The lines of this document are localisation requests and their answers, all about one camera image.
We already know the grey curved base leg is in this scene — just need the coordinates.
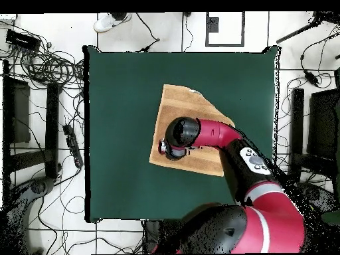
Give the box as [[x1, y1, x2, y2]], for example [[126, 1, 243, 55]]
[[5, 176, 55, 254], [297, 181, 338, 213]]

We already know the black rectangular floor frame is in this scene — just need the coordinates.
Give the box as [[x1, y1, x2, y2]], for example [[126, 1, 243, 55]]
[[205, 11, 246, 48]]

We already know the thin black cable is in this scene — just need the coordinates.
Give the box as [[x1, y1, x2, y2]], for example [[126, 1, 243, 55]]
[[181, 11, 194, 52]]

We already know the person's white shoe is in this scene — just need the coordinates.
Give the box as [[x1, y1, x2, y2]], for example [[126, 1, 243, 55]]
[[93, 12, 132, 34]]

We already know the dark green table cloth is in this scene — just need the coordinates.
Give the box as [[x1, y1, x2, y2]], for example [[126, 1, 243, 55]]
[[82, 45, 281, 223]]

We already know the black tripod leg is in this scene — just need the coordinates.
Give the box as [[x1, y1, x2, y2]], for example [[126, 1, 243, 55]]
[[276, 11, 340, 44]]

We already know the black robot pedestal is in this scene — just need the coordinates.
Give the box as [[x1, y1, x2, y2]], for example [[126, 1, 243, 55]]
[[142, 219, 171, 254]]

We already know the black power adapter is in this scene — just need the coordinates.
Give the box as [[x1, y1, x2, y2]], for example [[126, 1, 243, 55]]
[[303, 70, 319, 87]]

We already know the black network switch box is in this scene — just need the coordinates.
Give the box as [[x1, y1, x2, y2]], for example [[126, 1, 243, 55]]
[[5, 29, 41, 52]]

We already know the black cable tangle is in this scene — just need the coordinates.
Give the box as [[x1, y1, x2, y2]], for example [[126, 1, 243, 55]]
[[0, 21, 85, 91]]

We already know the orange terry towel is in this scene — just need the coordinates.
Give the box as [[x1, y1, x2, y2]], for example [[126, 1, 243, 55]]
[[149, 84, 236, 177]]

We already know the black metal stand frame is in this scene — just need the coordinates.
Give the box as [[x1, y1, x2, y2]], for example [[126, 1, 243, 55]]
[[288, 87, 340, 184], [2, 60, 63, 184]]

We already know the black power strip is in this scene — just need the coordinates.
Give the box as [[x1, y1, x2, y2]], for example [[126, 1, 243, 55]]
[[62, 124, 84, 169]]

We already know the black cable with plug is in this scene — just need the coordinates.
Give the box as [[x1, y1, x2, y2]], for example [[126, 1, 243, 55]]
[[135, 12, 161, 52]]

